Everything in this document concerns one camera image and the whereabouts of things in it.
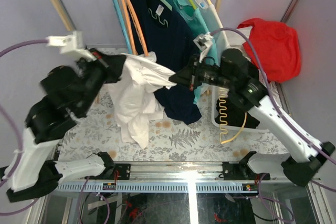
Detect pale yellow wavy hanger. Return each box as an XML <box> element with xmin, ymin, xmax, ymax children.
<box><xmin>218</xmin><ymin>88</ymin><xmax>247</xmax><ymax>145</ymax></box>

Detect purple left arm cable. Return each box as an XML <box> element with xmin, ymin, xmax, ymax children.
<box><xmin>0</xmin><ymin>39</ymin><xmax>50</xmax><ymax>216</ymax></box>

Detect white t shirt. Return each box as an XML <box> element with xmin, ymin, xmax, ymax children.
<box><xmin>107</xmin><ymin>51</ymin><xmax>176</xmax><ymax>149</ymax></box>

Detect white laundry basket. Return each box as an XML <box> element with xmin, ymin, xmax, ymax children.
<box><xmin>211</xmin><ymin>86</ymin><xmax>268</xmax><ymax>133</ymax></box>

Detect navy blue hanging shirt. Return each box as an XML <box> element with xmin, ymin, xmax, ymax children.
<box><xmin>130</xmin><ymin>0</ymin><xmax>201</xmax><ymax>125</ymax></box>

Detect red cloth pile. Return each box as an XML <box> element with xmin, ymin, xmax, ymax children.
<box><xmin>237</xmin><ymin>18</ymin><xmax>302</xmax><ymax>83</ymax></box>

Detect cream white hanger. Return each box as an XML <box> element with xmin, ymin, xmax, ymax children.
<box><xmin>193</xmin><ymin>0</ymin><xmax>223</xmax><ymax>32</ymax></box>

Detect blue plastic hanger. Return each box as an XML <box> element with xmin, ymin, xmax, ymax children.
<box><xmin>112</xmin><ymin>0</ymin><xmax>131</xmax><ymax>53</ymax></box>

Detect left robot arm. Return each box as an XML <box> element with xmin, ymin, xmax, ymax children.
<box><xmin>1</xmin><ymin>49</ymin><xmax>126</xmax><ymax>202</ymax></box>

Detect aluminium mounting rail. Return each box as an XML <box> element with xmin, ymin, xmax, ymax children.
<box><xmin>39</xmin><ymin>161</ymin><xmax>297</xmax><ymax>182</ymax></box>

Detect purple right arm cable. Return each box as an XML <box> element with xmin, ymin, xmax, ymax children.
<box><xmin>211</xmin><ymin>27</ymin><xmax>336</xmax><ymax>193</ymax></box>

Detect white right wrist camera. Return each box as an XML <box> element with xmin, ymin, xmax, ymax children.
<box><xmin>194</xmin><ymin>32</ymin><xmax>213</xmax><ymax>63</ymax></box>

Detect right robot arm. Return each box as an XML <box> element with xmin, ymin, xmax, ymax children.
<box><xmin>169</xmin><ymin>48</ymin><xmax>335</xmax><ymax>187</ymax></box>

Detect white crumpled cloth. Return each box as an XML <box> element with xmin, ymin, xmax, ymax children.
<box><xmin>225</xmin><ymin>26</ymin><xmax>252</xmax><ymax>51</ymax></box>

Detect floral table cloth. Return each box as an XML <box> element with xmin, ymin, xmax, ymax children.
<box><xmin>58</xmin><ymin>88</ymin><xmax>287</xmax><ymax>162</ymax></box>

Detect orange plastic hanger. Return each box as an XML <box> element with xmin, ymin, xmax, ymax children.
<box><xmin>121</xmin><ymin>0</ymin><xmax>137</xmax><ymax>55</ymax></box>
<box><xmin>125</xmin><ymin>0</ymin><xmax>149</xmax><ymax>57</ymax></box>

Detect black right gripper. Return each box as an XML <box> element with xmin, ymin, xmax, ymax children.
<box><xmin>170</xmin><ymin>53</ymin><xmax>234</xmax><ymax>90</ymax></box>

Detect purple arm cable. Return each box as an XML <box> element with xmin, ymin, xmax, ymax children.
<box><xmin>0</xmin><ymin>39</ymin><xmax>50</xmax><ymax>216</ymax></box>
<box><xmin>211</xmin><ymin>27</ymin><xmax>336</xmax><ymax>193</ymax></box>

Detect teal hanging shirt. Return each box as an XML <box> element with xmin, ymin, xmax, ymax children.
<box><xmin>145</xmin><ymin>0</ymin><xmax>218</xmax><ymax>105</ymax></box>

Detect light blue hanging shirt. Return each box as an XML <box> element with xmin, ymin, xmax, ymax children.
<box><xmin>193</xmin><ymin>0</ymin><xmax>229</xmax><ymax>56</ymax></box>

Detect black clothes in basket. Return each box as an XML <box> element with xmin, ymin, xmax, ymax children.
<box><xmin>215</xmin><ymin>99</ymin><xmax>260</xmax><ymax>129</ymax></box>

